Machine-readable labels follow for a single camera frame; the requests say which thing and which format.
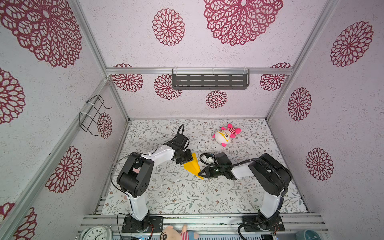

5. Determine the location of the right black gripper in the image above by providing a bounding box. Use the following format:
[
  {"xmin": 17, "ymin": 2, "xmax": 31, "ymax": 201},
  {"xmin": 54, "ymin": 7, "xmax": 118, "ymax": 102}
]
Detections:
[{"xmin": 197, "ymin": 166, "xmax": 225, "ymax": 178}]

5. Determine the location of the yellow square paper sheet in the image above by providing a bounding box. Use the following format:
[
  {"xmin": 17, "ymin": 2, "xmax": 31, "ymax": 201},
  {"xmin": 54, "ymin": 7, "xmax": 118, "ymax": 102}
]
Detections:
[{"xmin": 184, "ymin": 153, "xmax": 203, "ymax": 179}]

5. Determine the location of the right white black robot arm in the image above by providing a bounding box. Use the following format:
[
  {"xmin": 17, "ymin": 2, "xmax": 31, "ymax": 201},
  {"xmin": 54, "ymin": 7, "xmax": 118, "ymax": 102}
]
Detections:
[{"xmin": 199, "ymin": 153, "xmax": 293, "ymax": 220}]

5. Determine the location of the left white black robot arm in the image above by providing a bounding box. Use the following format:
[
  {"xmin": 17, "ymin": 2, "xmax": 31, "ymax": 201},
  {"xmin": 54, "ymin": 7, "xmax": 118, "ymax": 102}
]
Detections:
[{"xmin": 117, "ymin": 145, "xmax": 193, "ymax": 221}]

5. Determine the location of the pink white plush toy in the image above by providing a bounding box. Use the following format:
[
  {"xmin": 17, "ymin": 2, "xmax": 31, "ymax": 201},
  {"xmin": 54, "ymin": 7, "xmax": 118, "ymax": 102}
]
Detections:
[{"xmin": 213, "ymin": 124, "xmax": 242, "ymax": 147}]

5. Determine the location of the pig plush striped shirt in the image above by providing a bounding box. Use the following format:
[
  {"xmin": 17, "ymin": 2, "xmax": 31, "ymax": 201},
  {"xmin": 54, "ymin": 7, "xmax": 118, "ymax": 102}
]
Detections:
[{"xmin": 160, "ymin": 225, "xmax": 200, "ymax": 240}]

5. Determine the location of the white analog alarm clock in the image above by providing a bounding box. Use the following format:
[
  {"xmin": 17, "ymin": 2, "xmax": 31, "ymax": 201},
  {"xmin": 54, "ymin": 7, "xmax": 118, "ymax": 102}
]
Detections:
[{"xmin": 80, "ymin": 226, "xmax": 113, "ymax": 240}]

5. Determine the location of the teal round clock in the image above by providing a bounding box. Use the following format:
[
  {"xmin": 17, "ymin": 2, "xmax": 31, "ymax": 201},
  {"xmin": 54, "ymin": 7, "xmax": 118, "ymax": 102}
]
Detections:
[{"xmin": 296, "ymin": 230, "xmax": 322, "ymax": 240}]

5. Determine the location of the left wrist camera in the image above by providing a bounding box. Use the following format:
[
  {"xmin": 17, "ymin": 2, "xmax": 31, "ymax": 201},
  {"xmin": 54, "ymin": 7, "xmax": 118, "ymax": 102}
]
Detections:
[{"xmin": 164, "ymin": 134, "xmax": 190, "ymax": 151}]

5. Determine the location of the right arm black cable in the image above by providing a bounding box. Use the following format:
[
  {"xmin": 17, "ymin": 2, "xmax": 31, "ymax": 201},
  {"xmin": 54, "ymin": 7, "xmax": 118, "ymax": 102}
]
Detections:
[{"xmin": 199, "ymin": 152, "xmax": 289, "ymax": 240}]

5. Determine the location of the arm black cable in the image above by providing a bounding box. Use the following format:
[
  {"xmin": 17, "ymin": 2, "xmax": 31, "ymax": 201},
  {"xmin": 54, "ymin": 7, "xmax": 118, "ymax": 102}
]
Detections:
[
  {"xmin": 199, "ymin": 152, "xmax": 289, "ymax": 240},
  {"xmin": 110, "ymin": 124, "xmax": 190, "ymax": 235}
]

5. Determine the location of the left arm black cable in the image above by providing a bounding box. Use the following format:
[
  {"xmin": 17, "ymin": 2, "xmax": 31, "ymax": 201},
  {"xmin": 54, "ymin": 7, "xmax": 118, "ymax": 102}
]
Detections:
[{"xmin": 110, "ymin": 124, "xmax": 190, "ymax": 235}]

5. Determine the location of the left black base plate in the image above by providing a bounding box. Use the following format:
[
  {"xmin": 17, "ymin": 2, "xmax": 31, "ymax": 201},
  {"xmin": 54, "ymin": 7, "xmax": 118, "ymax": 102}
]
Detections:
[{"xmin": 121, "ymin": 216, "xmax": 164, "ymax": 233}]

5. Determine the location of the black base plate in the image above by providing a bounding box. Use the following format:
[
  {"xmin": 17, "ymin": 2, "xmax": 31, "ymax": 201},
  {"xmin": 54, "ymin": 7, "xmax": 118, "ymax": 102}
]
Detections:
[
  {"xmin": 121, "ymin": 216, "xmax": 164, "ymax": 233},
  {"xmin": 242, "ymin": 215, "xmax": 285, "ymax": 232}
]

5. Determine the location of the dark grey wall shelf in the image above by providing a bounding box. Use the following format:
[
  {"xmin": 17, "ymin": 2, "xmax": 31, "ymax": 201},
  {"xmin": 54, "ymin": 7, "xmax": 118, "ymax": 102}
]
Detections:
[{"xmin": 171, "ymin": 69, "xmax": 250, "ymax": 90}]

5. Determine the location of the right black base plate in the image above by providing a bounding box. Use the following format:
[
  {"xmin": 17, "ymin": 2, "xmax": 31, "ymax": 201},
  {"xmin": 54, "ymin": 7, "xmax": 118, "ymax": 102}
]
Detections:
[{"xmin": 242, "ymin": 215, "xmax": 285, "ymax": 232}]

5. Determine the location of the black wire wall rack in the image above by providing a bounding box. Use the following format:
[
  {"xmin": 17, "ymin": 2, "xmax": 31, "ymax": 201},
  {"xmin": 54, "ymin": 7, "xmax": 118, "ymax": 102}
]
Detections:
[{"xmin": 78, "ymin": 95, "xmax": 113, "ymax": 139}]

